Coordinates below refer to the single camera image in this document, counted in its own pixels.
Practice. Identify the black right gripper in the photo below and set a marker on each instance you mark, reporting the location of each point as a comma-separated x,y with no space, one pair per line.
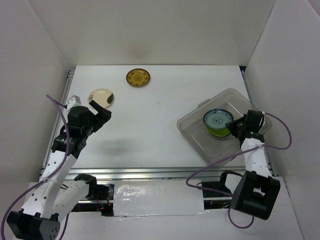
232,125

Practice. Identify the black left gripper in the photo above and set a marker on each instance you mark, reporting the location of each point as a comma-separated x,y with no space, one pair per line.
103,116

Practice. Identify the lime green plate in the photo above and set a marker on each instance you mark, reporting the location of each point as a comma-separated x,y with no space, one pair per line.
218,131

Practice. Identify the large blue patterned plate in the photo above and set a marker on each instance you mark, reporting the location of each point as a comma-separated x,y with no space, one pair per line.
217,119

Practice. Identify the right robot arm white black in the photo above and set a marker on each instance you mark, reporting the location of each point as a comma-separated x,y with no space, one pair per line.
257,190

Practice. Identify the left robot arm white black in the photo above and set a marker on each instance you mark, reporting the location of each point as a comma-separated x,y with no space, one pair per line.
41,215

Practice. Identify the clear plastic bin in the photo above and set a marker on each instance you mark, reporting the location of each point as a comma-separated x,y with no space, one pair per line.
209,147

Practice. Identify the cream plate with dark patch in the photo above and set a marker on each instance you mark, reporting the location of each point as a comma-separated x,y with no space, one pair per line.
102,96

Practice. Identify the yellow patterned plate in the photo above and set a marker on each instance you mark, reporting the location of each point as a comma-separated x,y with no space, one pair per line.
138,77

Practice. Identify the white front cover panel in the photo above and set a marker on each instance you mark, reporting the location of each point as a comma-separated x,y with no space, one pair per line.
156,198

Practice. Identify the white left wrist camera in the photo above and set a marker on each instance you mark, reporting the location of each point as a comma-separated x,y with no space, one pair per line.
74,101

